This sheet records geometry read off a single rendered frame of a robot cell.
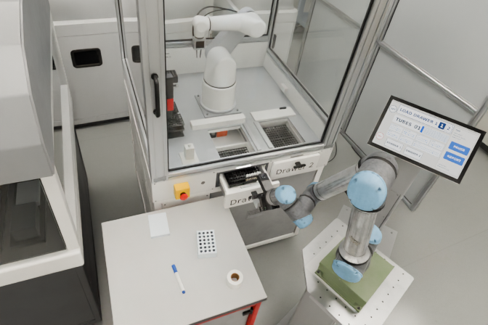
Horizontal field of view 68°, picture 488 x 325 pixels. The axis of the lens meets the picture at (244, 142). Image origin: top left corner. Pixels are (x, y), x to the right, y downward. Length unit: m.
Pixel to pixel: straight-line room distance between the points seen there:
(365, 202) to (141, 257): 1.02
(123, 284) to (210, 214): 0.51
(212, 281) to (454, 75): 2.10
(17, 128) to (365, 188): 1.03
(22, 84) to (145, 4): 0.43
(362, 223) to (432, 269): 1.82
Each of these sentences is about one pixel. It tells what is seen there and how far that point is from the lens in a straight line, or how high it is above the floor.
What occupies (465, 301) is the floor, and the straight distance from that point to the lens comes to 3.11.
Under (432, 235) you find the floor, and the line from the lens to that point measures 3.31.
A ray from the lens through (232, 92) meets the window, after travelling 1.54.
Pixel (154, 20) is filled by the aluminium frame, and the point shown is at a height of 1.74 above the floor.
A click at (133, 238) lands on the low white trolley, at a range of 1.81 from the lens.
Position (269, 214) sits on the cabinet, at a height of 0.41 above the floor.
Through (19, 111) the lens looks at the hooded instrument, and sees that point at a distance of 1.17.
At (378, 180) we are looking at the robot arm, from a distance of 1.19.
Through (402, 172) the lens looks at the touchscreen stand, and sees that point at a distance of 2.40.
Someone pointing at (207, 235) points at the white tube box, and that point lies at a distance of 1.76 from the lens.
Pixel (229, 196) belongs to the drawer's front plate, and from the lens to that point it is 1.76.
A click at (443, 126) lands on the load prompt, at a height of 1.16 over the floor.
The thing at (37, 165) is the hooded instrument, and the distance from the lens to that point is 1.25.
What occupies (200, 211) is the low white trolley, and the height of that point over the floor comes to 0.76.
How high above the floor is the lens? 2.27
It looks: 42 degrees down
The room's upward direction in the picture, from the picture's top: 9 degrees clockwise
